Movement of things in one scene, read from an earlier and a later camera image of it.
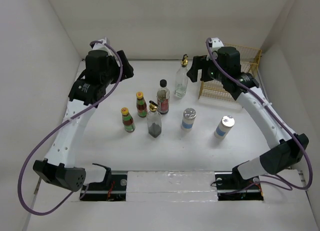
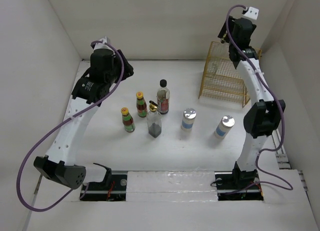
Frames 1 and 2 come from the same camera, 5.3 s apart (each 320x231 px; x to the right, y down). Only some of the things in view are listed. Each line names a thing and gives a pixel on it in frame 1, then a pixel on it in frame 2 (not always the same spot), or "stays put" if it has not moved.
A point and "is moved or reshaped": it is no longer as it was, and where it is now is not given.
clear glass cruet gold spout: x=182 y=78 is moved or reshaped
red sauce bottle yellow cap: x=141 y=105 stays put
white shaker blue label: x=227 y=123 stays put
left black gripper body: x=126 y=73 stays put
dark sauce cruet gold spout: x=154 y=120 stays put
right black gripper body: x=201 y=62 -> x=231 y=21
